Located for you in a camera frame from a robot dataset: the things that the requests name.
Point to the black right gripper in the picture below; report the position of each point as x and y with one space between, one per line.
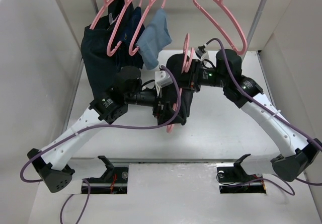
196 67

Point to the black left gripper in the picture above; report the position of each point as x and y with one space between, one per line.
164 115

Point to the black trousers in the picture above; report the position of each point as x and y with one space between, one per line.
174 64

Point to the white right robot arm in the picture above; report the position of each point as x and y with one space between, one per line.
296 150

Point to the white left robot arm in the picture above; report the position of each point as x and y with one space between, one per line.
54 163

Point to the dark teal hanging trousers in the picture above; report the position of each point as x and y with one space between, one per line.
100 68

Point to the light blue hanging shorts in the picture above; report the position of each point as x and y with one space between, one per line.
154 39

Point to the navy blue hanging shorts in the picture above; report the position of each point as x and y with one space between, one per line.
122 55

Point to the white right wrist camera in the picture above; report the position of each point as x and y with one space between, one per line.
202 53

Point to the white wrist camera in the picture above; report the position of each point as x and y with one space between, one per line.
161 80
202 53

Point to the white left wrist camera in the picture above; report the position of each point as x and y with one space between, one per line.
161 80

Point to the aluminium rail at table front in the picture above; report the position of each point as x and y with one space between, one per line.
226 171

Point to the white clothes rack frame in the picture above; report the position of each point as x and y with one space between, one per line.
247 36

